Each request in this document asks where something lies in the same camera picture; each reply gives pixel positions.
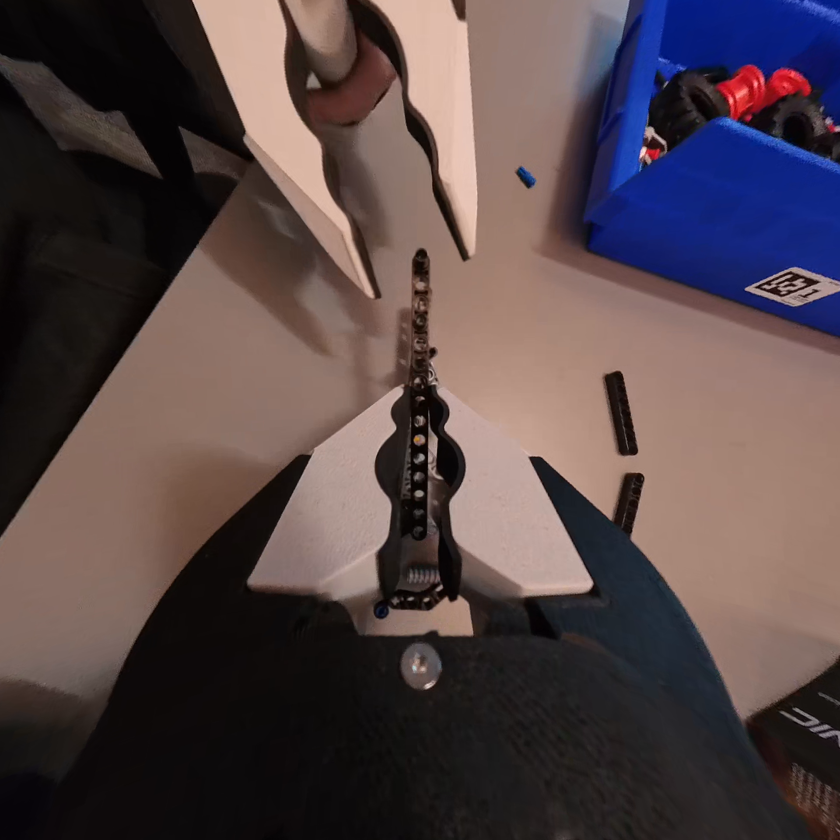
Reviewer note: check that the black toy tire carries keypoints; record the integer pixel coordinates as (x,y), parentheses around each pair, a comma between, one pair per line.
(686,98)
(797,121)

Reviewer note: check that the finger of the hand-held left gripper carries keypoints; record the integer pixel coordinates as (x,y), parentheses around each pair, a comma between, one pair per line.
(439,98)
(262,98)

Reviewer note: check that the short black perforated beam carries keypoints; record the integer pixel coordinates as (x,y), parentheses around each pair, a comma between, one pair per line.
(621,413)

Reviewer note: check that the black toy brick assembly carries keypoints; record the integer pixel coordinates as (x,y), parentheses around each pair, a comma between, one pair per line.
(420,328)

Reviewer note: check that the person's left hand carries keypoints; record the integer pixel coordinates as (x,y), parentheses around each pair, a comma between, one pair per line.
(351,92)

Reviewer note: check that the blue parts bin with tag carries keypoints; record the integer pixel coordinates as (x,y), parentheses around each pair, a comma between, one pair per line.
(689,216)

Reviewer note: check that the red toy wheel hub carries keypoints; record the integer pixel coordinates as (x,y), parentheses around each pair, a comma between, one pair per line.
(745,92)
(791,82)

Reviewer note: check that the small blue toy pin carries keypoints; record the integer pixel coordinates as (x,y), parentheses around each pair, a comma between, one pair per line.
(525,177)

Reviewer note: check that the long black perforated beam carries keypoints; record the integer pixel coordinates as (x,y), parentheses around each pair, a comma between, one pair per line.
(628,502)

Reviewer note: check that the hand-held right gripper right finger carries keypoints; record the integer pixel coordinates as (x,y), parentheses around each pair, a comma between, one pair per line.
(518,525)

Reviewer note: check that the toy set cardboard box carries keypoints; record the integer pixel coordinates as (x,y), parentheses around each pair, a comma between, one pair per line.
(807,754)

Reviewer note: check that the person's black clothing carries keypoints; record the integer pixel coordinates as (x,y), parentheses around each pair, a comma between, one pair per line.
(65,328)

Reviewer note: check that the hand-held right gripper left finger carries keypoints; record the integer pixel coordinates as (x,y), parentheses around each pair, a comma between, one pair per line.
(321,525)

